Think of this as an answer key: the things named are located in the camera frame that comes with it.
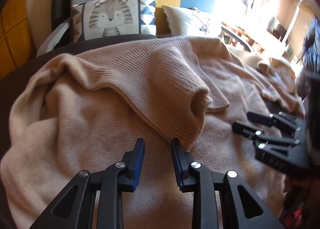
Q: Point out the white ribbed knit sweater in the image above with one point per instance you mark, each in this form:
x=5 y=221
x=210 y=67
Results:
x=242 y=55

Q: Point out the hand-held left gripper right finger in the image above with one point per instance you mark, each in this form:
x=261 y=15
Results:
x=178 y=169

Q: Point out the pinkish beige knit sweater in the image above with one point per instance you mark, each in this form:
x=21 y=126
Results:
x=100 y=94

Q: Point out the red cloth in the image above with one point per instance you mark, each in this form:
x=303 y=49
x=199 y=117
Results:
x=296 y=215

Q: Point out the wooden side table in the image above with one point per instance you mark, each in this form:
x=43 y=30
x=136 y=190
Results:
x=240 y=34

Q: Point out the wooden wardrobe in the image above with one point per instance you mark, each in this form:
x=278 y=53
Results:
x=12 y=31

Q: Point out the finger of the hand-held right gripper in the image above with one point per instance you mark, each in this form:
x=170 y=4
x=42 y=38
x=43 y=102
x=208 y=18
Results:
x=243 y=129
x=260 y=119

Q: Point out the black monitor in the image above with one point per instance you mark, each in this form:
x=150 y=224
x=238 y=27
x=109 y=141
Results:
x=276 y=26

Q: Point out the blue puffer jacket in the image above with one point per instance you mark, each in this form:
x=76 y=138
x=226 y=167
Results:
x=311 y=41

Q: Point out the deer print pillow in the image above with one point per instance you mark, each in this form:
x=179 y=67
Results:
x=190 y=21

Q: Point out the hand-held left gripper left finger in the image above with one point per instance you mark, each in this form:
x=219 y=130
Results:
x=137 y=166

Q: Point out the tiger print pillow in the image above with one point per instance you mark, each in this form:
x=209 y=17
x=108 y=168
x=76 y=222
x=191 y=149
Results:
x=112 y=16

